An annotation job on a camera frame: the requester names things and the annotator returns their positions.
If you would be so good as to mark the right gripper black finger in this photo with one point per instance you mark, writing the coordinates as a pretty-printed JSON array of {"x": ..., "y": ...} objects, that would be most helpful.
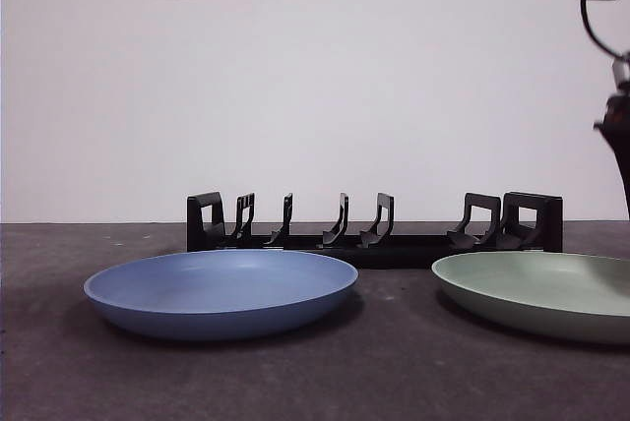
[{"x": 621, "y": 160}]

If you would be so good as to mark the pale green round plate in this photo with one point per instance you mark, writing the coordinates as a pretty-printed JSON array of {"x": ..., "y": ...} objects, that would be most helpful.
[{"x": 531, "y": 303}]

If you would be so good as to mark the blue round plate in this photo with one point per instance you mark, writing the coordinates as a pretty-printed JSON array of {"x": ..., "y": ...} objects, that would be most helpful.
[{"x": 221, "y": 303}]

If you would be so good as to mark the black plate rack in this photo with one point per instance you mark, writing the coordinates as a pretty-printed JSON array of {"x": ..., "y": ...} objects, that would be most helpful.
[{"x": 394, "y": 258}]

